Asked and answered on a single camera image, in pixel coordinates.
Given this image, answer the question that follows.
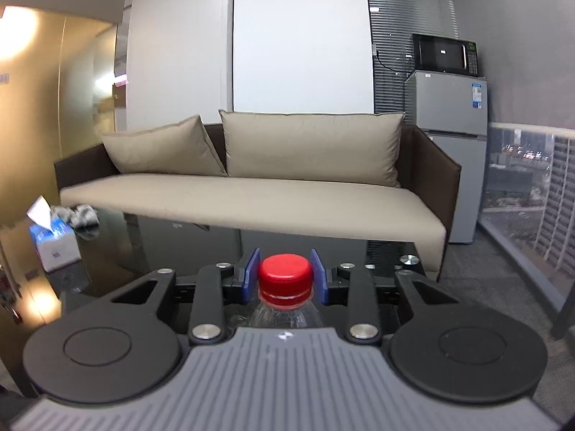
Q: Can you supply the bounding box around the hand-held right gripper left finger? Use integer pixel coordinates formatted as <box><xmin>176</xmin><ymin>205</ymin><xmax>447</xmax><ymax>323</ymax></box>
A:
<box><xmin>109</xmin><ymin>247</ymin><xmax>262</xmax><ymax>346</ymax></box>

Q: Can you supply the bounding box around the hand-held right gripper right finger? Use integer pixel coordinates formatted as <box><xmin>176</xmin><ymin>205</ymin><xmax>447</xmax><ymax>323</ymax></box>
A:
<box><xmin>310</xmin><ymin>248</ymin><xmax>451</xmax><ymax>346</ymax></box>

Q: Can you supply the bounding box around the red bottle cap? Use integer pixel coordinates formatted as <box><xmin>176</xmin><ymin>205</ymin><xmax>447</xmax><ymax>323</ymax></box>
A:
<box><xmin>257</xmin><ymin>254</ymin><xmax>314</xmax><ymax>309</ymax></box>

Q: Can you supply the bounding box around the clear plastic water bottle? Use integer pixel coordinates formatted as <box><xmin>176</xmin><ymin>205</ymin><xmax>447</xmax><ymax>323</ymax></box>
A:
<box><xmin>247</xmin><ymin>289</ymin><xmax>325</xmax><ymax>329</ymax></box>

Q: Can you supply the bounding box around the beige and brown sofa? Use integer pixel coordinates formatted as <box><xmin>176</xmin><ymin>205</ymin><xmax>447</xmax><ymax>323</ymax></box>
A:
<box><xmin>54</xmin><ymin>110</ymin><xmax>463</xmax><ymax>282</ymax></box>

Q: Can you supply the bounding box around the black glass coffee table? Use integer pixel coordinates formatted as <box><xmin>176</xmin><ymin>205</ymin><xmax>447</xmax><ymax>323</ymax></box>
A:
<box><xmin>0</xmin><ymin>205</ymin><xmax>427</xmax><ymax>398</ymax></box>

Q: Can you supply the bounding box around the large beige sofa cushion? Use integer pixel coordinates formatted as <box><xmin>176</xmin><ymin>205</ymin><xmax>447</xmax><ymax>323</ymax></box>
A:
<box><xmin>218</xmin><ymin>108</ymin><xmax>406</xmax><ymax>188</ymax></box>

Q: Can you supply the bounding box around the small beige sofa cushion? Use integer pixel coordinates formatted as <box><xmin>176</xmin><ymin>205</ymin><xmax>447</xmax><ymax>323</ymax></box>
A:
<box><xmin>101</xmin><ymin>114</ymin><xmax>227</xmax><ymax>177</ymax></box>

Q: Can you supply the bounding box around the grey crumpled cloth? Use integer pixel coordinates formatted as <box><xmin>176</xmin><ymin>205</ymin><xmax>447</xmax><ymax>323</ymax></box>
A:
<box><xmin>49</xmin><ymin>204</ymin><xmax>100</xmax><ymax>229</ymax></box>

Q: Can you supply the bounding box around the grey refrigerator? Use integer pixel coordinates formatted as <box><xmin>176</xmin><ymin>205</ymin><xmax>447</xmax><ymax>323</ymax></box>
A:
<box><xmin>404</xmin><ymin>70</ymin><xmax>488</xmax><ymax>245</ymax></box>

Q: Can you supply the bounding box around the blue and white tissue box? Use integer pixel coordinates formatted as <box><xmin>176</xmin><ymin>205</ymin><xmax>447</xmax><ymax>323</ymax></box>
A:
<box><xmin>26</xmin><ymin>195</ymin><xmax>82</xmax><ymax>273</ymax></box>

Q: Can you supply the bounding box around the black microwave oven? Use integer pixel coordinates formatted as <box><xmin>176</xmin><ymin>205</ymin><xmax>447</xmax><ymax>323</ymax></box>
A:
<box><xmin>412</xmin><ymin>33</ymin><xmax>480</xmax><ymax>77</ymax></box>

